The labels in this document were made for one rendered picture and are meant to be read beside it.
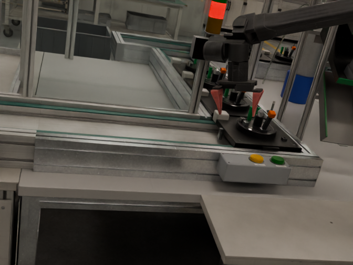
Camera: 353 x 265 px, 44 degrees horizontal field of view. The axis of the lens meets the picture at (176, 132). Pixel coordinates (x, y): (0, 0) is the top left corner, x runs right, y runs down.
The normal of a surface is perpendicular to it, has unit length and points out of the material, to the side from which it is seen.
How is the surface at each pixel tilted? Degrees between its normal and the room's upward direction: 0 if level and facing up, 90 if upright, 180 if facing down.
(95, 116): 90
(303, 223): 0
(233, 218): 0
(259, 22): 54
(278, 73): 90
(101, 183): 0
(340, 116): 45
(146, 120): 90
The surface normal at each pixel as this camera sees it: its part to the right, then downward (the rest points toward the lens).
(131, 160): 0.22, 0.40
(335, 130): 0.17, -0.37
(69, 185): 0.18, -0.91
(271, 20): -0.25, -0.41
